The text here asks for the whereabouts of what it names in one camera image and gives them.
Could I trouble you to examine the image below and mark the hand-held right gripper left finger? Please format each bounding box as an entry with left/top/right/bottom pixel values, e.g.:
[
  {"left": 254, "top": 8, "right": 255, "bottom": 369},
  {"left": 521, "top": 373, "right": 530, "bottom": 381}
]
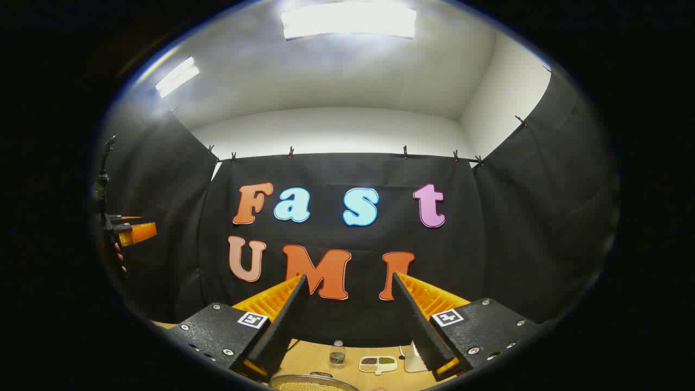
[{"left": 168, "top": 273, "right": 308, "bottom": 383}]

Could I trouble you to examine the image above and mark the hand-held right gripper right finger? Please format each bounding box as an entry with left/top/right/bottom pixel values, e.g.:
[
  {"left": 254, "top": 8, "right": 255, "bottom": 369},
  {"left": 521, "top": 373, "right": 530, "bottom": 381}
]
[{"left": 391, "top": 272, "right": 544, "bottom": 381}]

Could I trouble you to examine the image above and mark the steel pot with black handles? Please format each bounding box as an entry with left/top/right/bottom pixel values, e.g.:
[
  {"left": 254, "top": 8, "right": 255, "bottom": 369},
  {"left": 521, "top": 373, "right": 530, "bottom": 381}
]
[{"left": 269, "top": 372, "right": 362, "bottom": 391}]

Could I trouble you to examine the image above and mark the pile of yellow soybeans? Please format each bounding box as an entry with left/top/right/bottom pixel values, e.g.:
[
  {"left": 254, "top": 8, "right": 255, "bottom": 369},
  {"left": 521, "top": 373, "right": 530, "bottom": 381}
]
[{"left": 278, "top": 382, "right": 345, "bottom": 391}]

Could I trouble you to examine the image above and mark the white toaster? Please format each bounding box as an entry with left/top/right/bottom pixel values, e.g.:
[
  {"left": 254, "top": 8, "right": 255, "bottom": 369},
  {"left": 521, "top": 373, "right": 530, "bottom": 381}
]
[{"left": 405, "top": 341, "right": 429, "bottom": 373}]

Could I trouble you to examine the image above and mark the white divided bean dish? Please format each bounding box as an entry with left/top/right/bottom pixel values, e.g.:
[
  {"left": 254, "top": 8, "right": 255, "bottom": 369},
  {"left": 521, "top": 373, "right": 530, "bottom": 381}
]
[{"left": 358, "top": 356, "right": 398, "bottom": 375}]

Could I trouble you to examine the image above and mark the small ceiling light panel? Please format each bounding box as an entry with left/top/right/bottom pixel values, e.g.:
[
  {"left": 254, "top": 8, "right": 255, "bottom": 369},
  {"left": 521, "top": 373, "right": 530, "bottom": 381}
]
[{"left": 155, "top": 56, "right": 200, "bottom": 98}]

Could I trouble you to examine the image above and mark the large ceiling light panel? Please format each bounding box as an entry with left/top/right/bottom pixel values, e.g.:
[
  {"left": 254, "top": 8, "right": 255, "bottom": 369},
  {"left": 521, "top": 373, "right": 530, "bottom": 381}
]
[{"left": 281, "top": 5, "right": 417, "bottom": 40}]

